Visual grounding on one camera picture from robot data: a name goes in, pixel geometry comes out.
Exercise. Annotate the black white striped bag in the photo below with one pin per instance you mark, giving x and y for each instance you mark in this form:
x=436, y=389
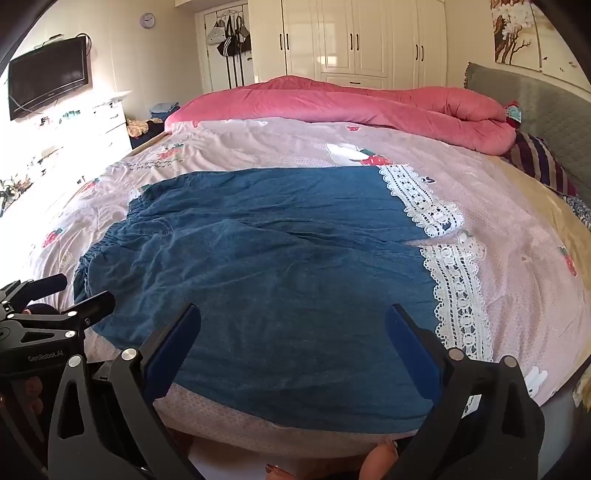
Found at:
x=227, y=39

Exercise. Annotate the beige bed sheet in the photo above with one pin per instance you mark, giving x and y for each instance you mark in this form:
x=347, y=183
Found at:
x=554, y=217

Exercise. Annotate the person's foot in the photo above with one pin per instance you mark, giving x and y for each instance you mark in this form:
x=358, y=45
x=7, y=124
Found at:
x=381, y=461

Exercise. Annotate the white wardrobe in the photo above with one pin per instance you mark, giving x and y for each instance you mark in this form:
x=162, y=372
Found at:
x=351, y=37

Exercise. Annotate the striped pillow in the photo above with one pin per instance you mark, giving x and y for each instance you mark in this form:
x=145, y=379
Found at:
x=540, y=161

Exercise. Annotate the grey quilted headboard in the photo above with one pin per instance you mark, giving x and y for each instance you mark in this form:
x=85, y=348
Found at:
x=545, y=110

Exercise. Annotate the blue denim pants lace trim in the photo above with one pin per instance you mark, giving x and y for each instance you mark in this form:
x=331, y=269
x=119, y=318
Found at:
x=277, y=277

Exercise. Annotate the person's left hand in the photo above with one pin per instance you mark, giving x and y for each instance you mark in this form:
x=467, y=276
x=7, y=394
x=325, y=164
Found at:
x=34, y=392

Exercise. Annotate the yellow floral cloth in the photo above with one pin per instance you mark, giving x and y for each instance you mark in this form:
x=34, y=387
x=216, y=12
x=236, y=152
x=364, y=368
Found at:
x=137, y=129

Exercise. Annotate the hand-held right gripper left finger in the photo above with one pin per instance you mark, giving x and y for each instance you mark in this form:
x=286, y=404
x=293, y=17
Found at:
x=178, y=344

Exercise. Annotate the round wall clock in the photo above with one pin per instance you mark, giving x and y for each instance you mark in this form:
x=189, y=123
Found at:
x=148, y=20

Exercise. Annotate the folded blue clothes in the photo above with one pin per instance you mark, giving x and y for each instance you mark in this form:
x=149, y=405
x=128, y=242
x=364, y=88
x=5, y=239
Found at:
x=164, y=111

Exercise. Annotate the black wall television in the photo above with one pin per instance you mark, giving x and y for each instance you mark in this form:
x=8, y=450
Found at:
x=48, y=78

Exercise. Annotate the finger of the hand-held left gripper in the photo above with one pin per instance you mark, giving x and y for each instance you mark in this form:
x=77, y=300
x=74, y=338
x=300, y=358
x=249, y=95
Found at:
x=94, y=307
x=51, y=282

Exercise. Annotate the pink strawberry printed bed sheet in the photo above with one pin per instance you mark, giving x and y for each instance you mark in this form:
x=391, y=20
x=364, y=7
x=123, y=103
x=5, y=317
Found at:
x=300, y=143

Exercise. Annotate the pink comforter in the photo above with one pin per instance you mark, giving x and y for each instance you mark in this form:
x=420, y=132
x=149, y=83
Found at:
x=323, y=99

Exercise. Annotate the white door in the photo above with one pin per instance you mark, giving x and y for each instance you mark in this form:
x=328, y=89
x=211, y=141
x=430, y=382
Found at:
x=207, y=69

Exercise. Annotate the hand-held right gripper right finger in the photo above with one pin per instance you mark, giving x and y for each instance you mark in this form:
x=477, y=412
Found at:
x=408, y=346

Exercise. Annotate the colourful patterned cloth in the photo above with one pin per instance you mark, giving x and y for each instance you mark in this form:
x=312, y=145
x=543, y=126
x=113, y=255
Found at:
x=514, y=114

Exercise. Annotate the floral wall painting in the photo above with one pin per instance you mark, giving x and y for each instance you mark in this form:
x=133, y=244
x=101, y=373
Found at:
x=521, y=32

